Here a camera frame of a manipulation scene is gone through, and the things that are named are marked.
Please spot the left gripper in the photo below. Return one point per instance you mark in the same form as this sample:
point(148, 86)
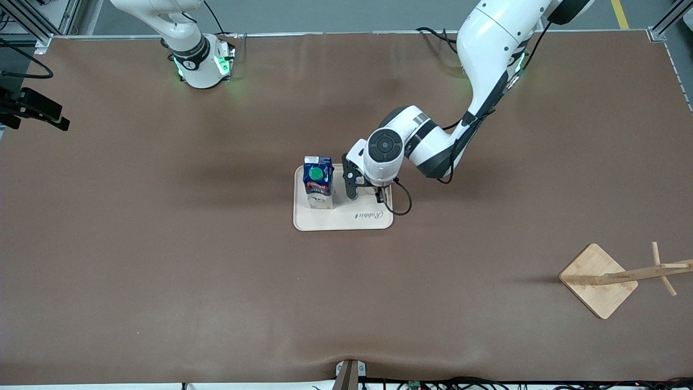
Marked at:
point(380, 193)

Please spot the blue milk carton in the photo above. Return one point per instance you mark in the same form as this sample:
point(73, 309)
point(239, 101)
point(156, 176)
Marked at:
point(318, 181)

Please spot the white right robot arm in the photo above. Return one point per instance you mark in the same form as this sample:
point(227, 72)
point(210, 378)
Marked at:
point(200, 73)

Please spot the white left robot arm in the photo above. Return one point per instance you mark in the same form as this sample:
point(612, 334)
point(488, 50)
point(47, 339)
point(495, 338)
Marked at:
point(487, 43)

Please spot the wooden cup rack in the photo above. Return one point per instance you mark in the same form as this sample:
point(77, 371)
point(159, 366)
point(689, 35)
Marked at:
point(595, 287)

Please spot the beige plastic tray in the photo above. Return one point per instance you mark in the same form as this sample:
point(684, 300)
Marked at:
point(346, 222)

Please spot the brown table cover sheet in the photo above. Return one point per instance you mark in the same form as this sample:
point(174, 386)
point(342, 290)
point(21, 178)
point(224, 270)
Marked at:
point(162, 244)

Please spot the small green circuit board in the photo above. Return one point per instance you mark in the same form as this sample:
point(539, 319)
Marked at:
point(414, 385)

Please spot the aluminium frame post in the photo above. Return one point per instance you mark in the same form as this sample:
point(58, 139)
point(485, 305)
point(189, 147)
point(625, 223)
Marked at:
point(42, 44)
point(656, 34)

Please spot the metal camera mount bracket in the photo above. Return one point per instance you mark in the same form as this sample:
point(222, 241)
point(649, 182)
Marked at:
point(349, 376)

